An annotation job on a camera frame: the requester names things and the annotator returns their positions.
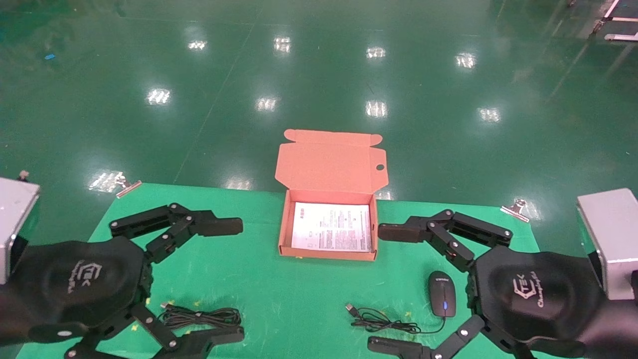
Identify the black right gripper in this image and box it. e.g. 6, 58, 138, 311
367, 209, 638, 359

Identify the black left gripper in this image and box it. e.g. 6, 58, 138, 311
0, 202, 246, 359

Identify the black wired computer mouse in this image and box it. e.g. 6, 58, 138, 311
345, 270, 457, 335

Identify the black data cable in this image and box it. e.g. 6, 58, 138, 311
158, 301, 244, 330

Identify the orange cardboard box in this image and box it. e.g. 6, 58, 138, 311
275, 129, 388, 262

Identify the green table mat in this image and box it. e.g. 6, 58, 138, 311
15, 182, 585, 359

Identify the silver binder clip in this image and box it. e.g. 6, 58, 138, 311
115, 175, 143, 199
499, 198, 530, 223

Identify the white printed instruction sheet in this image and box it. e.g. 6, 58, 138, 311
291, 201, 374, 252

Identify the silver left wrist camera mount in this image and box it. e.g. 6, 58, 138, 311
0, 171, 41, 286

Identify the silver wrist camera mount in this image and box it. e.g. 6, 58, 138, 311
577, 187, 638, 301
0, 171, 41, 286

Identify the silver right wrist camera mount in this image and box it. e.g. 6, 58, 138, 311
577, 187, 638, 301

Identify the white metal frame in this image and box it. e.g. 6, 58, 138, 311
590, 0, 638, 42

